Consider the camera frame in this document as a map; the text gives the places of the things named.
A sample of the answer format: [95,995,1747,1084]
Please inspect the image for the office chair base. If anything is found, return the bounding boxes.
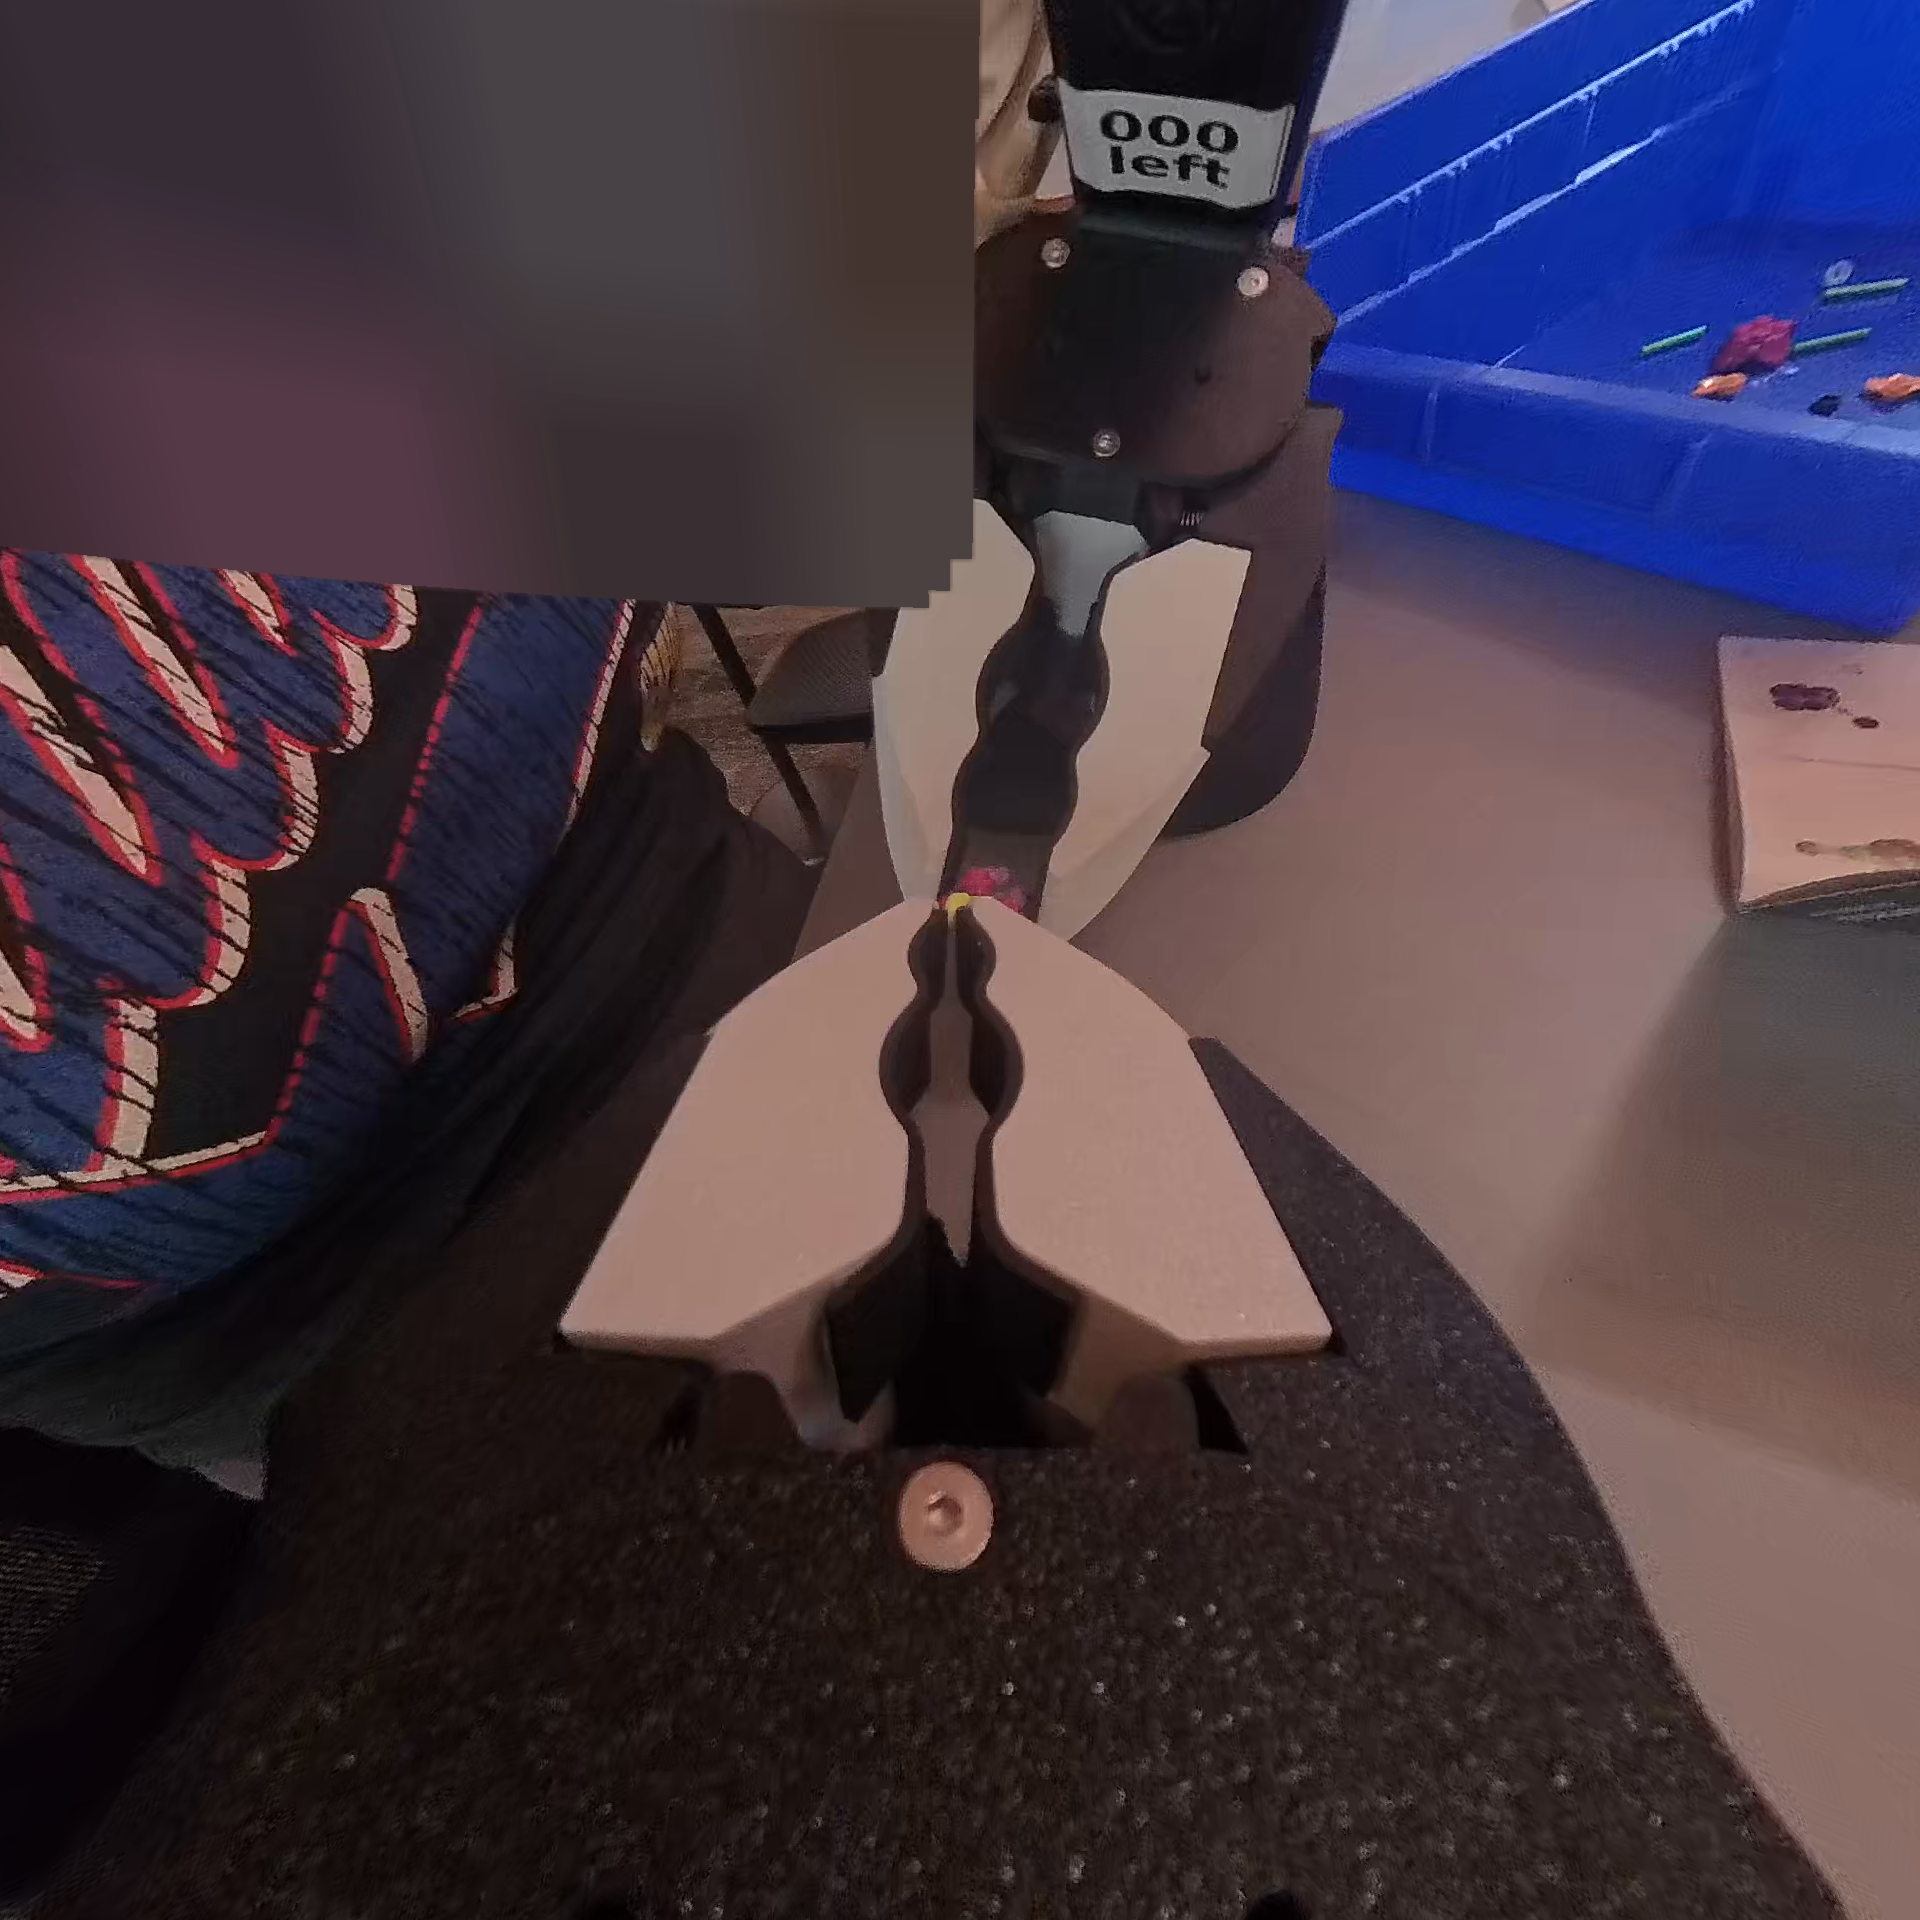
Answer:
[691,600,908,872]

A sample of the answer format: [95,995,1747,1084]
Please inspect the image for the person's dark pants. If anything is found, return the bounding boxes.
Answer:
[0,720,828,1920]

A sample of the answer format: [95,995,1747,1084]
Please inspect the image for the pile of toy brick pieces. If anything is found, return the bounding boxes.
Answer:
[1637,272,1920,413]

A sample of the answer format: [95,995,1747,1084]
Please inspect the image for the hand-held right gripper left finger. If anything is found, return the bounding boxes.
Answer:
[563,901,942,1443]

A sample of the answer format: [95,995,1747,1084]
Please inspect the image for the blue storage bin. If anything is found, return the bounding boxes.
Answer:
[1295,0,1920,637]

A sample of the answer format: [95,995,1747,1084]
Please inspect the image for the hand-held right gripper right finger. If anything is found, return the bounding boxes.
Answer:
[955,901,1334,1443]

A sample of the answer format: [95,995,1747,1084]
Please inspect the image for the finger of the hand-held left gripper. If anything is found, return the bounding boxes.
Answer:
[877,506,1051,908]
[1036,535,1258,938]

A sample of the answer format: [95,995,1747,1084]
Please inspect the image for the grey desk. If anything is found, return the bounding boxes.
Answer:
[811,479,1920,1920]

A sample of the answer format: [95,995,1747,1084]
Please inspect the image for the instruction booklet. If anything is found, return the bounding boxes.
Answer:
[1716,634,1920,920]

